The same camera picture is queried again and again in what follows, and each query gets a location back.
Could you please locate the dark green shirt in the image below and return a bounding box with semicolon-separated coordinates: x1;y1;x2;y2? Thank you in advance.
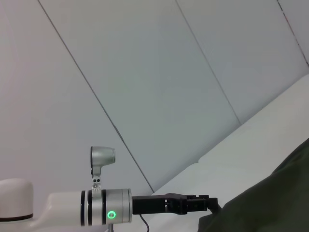
197;137;309;232

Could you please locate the left arm cable with plug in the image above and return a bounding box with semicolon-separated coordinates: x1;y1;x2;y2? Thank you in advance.
139;214;151;232

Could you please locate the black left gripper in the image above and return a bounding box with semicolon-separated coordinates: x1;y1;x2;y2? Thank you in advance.
131;193;222;216

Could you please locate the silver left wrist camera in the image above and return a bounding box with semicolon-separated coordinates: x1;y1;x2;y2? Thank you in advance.
90;146;116;191

